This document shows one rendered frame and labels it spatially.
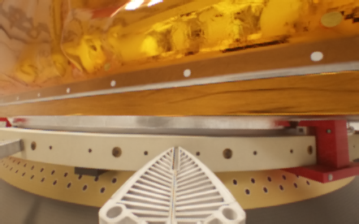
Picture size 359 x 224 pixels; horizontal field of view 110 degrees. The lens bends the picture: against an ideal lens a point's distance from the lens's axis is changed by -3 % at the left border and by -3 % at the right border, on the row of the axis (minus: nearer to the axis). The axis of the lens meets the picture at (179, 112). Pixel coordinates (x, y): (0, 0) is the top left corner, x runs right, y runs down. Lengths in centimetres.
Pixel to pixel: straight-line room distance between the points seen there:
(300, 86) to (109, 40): 30
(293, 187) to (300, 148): 8
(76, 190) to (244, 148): 27
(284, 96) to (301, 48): 6
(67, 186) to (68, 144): 8
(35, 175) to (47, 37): 33
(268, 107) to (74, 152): 27
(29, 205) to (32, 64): 35
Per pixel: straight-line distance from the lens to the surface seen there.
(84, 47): 34
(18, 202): 39
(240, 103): 19
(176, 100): 21
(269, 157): 24
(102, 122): 27
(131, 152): 20
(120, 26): 28
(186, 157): 16
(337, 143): 31
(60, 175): 33
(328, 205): 38
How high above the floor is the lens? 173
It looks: 5 degrees up
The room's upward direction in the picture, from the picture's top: 1 degrees clockwise
